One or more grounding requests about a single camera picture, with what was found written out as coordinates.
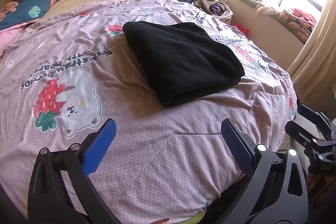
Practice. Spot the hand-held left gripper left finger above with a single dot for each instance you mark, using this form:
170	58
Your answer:
101	146

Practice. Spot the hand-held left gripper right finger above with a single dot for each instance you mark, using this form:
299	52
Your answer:
236	146

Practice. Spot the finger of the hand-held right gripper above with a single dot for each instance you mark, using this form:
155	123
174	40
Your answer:
311	113
299	132

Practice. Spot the black sweater with orange patches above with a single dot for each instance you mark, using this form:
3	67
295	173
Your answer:
183	61

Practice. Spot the strawberry printed pink quilt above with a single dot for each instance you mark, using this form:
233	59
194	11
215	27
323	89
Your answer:
157	148

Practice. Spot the green fleece garment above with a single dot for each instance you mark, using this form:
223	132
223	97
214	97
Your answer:
197	218

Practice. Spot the heap of colourful cloths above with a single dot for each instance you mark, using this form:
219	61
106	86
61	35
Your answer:
296	19

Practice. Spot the red plastic bag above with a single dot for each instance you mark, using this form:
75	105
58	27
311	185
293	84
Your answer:
241	29

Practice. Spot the purple garment in bag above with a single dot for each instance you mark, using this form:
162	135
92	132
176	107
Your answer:
227	15

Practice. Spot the purple cloth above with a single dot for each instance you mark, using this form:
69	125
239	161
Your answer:
218	8

